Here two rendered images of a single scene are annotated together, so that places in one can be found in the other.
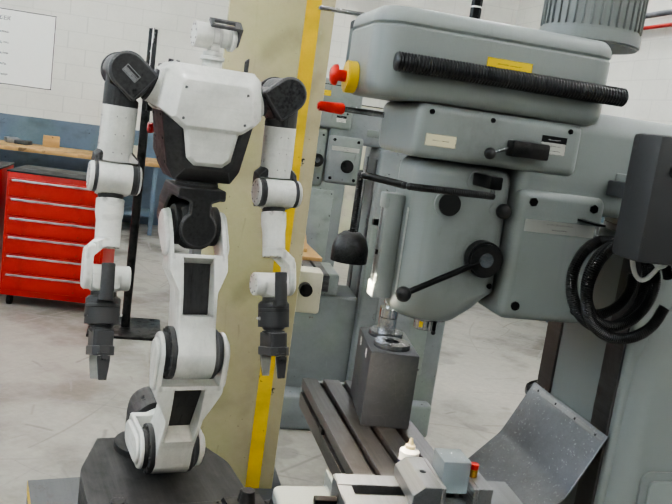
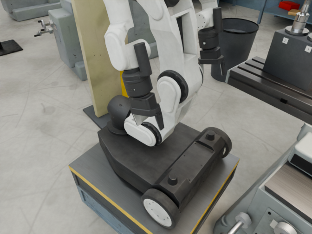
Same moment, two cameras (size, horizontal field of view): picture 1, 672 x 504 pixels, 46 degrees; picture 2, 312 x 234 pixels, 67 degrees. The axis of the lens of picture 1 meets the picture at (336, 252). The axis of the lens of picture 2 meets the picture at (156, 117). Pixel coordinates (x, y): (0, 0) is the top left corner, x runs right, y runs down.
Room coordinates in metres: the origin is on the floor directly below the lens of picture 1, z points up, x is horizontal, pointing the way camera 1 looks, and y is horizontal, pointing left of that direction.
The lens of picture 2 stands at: (1.33, 0.81, 1.52)
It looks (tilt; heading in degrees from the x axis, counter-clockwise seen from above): 40 degrees down; 334
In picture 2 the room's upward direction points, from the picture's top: straight up
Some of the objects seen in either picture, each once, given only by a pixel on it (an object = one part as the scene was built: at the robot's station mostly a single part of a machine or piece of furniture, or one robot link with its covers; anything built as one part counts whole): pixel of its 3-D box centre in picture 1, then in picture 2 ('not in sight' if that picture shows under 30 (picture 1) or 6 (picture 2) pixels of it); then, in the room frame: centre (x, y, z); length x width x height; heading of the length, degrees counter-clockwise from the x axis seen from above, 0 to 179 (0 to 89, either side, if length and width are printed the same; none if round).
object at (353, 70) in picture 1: (350, 76); not in sight; (1.53, 0.02, 1.76); 0.06 x 0.02 x 0.06; 14
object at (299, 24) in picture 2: (387, 320); (299, 22); (1.97, -0.16, 1.19); 0.05 x 0.05 x 0.05
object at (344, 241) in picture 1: (350, 245); not in sight; (1.53, -0.03, 1.44); 0.07 x 0.07 x 0.06
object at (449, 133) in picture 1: (475, 137); not in sight; (1.59, -0.25, 1.68); 0.34 x 0.24 x 0.10; 104
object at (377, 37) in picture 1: (473, 69); not in sight; (1.59, -0.22, 1.81); 0.47 x 0.26 x 0.16; 104
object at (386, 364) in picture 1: (383, 373); (299, 55); (1.92, -0.16, 1.06); 0.22 x 0.12 x 0.20; 7
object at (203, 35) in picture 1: (212, 40); not in sight; (2.13, 0.40, 1.84); 0.10 x 0.07 x 0.09; 116
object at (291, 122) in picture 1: (281, 102); not in sight; (2.26, 0.21, 1.70); 0.12 x 0.09 x 0.14; 26
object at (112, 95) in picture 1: (122, 79); not in sight; (2.06, 0.61, 1.70); 0.12 x 0.09 x 0.14; 26
